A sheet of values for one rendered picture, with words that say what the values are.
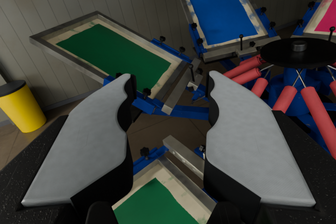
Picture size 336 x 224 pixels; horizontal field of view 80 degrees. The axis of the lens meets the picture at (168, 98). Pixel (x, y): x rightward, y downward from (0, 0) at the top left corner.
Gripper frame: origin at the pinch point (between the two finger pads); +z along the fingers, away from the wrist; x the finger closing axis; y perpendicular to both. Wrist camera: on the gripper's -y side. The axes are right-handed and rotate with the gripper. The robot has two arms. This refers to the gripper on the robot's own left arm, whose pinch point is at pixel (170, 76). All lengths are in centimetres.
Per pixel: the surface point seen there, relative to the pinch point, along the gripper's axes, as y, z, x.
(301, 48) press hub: 27, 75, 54
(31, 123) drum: 184, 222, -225
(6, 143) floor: 203, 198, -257
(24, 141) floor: 199, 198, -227
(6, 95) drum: 131, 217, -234
